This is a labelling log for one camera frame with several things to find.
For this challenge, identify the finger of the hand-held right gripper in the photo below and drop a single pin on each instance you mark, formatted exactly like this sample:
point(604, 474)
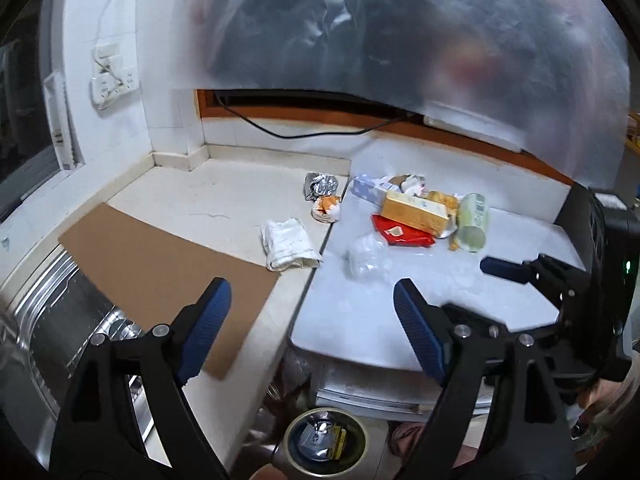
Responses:
point(505, 267)

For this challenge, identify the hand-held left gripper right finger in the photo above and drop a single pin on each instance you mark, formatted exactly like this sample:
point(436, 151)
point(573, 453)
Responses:
point(415, 332)

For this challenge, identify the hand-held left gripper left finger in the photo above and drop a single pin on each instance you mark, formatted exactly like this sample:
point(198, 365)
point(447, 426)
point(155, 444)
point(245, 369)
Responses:
point(210, 320)

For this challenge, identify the clear plastic bag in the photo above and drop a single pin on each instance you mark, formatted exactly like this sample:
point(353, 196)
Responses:
point(367, 255)

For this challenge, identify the round trash bin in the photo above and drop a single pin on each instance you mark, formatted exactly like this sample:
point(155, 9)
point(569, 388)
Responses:
point(325, 440)

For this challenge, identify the blue white tissue box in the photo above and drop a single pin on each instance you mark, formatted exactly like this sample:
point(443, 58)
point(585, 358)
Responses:
point(367, 187)

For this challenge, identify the person's right hand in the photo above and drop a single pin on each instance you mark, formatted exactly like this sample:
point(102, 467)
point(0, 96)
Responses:
point(602, 394)

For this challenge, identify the stack of white boards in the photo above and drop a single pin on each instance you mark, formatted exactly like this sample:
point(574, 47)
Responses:
point(360, 390)

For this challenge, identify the brown cardboard sheet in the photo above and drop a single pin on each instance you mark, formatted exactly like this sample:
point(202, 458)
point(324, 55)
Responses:
point(150, 265)

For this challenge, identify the orange snack wrapper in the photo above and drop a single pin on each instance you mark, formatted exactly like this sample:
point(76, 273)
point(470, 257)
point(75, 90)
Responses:
point(442, 199)

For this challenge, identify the red packet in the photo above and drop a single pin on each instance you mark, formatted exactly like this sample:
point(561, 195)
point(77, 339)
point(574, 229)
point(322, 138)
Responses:
point(400, 236)

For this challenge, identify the yellow box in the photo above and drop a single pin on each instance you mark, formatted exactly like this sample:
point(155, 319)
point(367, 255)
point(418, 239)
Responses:
point(412, 210)

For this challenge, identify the white folded cloth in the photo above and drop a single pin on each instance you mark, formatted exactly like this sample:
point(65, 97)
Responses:
point(287, 242)

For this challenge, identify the steel sink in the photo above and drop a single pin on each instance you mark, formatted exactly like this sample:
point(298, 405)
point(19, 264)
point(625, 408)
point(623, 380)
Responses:
point(65, 310)

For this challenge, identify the crumpled foil ball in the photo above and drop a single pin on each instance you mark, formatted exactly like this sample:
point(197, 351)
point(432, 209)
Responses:
point(320, 186)

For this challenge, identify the brown wooden ledge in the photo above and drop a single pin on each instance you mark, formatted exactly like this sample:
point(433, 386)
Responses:
point(310, 112)

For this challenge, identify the translucent plastic sheet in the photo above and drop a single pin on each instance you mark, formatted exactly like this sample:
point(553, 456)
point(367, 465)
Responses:
point(400, 35)

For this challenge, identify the window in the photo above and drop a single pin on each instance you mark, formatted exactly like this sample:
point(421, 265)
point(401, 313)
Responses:
point(25, 110)

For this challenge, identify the white wall socket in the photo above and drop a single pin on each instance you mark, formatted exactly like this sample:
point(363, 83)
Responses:
point(112, 80)

